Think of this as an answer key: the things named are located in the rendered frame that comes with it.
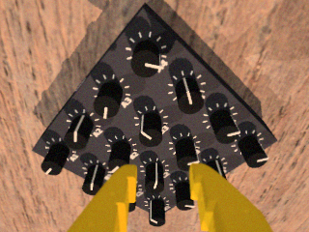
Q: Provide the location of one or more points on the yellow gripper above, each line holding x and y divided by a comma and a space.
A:
222, 208

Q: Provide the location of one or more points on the dark grey knob box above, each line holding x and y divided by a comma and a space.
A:
154, 119

